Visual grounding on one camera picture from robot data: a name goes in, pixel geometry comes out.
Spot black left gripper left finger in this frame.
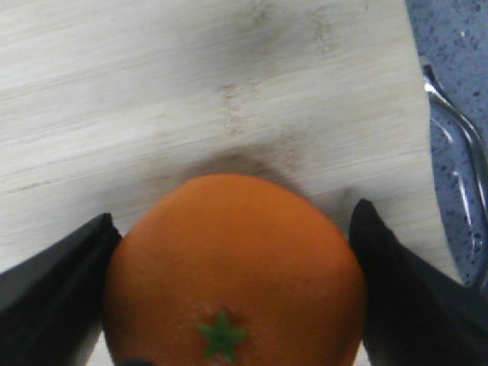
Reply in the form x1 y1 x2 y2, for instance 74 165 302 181
1 213 121 365

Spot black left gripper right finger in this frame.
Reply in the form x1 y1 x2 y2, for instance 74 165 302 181
349 199 487 365

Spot orange fruit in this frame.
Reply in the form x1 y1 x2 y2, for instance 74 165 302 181
103 174 367 365

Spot wooden cutting board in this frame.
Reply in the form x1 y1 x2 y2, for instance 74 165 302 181
0 0 464 366

